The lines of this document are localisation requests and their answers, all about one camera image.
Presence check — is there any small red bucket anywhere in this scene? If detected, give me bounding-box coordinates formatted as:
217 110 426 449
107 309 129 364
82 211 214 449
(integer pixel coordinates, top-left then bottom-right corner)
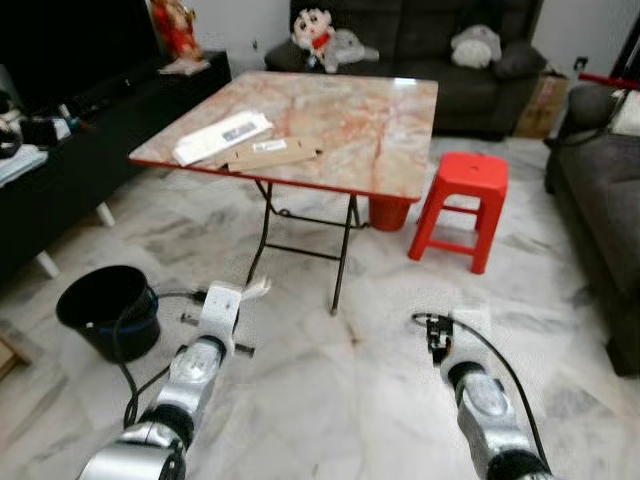
368 193 413 232

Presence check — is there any black plastic bucket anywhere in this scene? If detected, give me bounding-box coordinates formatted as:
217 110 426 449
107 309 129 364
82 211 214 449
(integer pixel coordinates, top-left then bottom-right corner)
55 265 161 363

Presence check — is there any red plastic stool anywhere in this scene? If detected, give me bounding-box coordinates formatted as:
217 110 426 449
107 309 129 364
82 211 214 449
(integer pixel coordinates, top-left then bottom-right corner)
408 152 509 275

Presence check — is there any flattened brown cardboard box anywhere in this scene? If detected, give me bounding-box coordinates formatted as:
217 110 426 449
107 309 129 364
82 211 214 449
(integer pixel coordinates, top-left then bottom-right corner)
215 137 323 173

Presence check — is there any flattened white paper box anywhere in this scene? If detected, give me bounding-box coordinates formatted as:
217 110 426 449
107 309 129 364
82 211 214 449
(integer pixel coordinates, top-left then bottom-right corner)
172 111 273 167

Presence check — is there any black TV cabinet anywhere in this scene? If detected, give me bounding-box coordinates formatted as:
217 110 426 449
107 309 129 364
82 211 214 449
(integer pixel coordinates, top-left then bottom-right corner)
0 50 233 281

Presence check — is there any marble top folding table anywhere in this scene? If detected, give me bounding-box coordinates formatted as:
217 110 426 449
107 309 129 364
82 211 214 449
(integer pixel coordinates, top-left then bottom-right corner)
128 70 439 316

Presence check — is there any brown cardboard carton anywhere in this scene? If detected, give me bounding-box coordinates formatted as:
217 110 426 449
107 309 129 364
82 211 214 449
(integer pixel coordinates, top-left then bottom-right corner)
515 72 569 139

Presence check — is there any colourful magazine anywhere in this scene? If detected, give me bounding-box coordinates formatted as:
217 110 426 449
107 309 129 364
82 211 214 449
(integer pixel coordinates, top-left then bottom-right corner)
160 57 211 76

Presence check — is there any white paper stack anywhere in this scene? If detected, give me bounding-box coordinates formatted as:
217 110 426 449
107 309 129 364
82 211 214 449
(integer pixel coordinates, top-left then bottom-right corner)
0 145 49 186

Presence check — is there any black box with white label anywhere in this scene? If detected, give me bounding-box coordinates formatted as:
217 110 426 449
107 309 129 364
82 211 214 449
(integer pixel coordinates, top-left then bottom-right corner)
20 118 71 146

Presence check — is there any white cloth item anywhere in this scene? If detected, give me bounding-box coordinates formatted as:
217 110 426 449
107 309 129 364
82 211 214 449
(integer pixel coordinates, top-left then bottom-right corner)
612 90 640 136

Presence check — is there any grey Totoro plush toy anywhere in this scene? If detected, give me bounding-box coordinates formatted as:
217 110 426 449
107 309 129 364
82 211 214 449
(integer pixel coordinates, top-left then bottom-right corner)
325 28 381 66
450 24 503 69

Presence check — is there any dark grey fabric sofa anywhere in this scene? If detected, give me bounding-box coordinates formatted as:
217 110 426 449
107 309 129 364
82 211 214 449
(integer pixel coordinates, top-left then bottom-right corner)
265 0 546 139

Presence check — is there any red bar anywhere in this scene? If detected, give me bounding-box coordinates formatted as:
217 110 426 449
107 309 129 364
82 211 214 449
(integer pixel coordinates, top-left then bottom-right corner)
578 72 640 91

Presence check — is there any cartoon boy plush doll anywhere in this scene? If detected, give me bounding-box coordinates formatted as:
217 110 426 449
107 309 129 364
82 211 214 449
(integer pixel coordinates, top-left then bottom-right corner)
292 8 336 73

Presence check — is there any red festive figurine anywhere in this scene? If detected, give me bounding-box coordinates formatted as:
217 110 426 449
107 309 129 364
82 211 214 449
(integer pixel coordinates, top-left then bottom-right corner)
150 0 201 61

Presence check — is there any black television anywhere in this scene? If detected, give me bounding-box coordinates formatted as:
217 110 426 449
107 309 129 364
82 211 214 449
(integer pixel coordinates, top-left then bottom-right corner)
0 0 161 111

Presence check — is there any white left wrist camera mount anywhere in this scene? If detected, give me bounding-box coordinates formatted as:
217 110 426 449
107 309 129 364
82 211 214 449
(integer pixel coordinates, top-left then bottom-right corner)
197 282 244 346

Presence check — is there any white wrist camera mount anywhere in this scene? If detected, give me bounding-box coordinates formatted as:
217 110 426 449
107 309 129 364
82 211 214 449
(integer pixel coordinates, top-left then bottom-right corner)
450 308 493 366
197 282 244 346

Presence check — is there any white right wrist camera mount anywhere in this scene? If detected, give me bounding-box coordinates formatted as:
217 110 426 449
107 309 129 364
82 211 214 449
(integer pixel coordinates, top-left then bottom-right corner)
450 308 493 366

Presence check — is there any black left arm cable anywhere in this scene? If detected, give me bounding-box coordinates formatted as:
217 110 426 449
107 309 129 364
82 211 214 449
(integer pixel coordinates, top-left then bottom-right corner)
110 290 206 426

